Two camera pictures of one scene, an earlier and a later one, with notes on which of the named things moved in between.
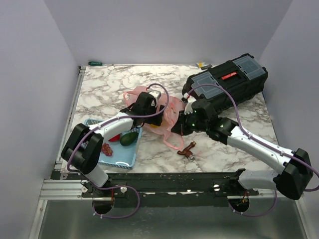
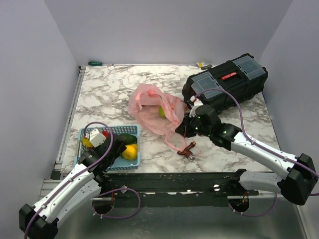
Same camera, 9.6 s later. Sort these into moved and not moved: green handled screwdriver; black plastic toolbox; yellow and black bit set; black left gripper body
Moved: black left gripper body
Not moved: yellow and black bit set; green handled screwdriver; black plastic toolbox
